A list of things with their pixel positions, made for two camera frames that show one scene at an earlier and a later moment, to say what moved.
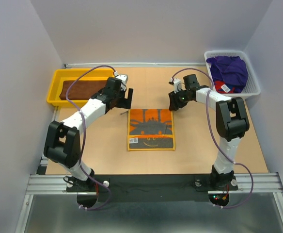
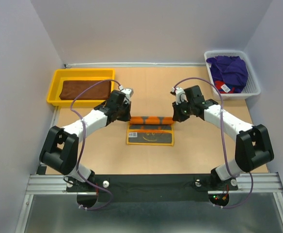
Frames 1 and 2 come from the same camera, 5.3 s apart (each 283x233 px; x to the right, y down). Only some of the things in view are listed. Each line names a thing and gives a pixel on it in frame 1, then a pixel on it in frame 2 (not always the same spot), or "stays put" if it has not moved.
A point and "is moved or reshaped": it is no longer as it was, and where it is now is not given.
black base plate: (151, 188) stays put
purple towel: (231, 70) stays put
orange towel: (150, 129) is moved or reshaped
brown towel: (80, 89) stays put
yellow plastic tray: (60, 75) stays put
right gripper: (174, 104) to (178, 115)
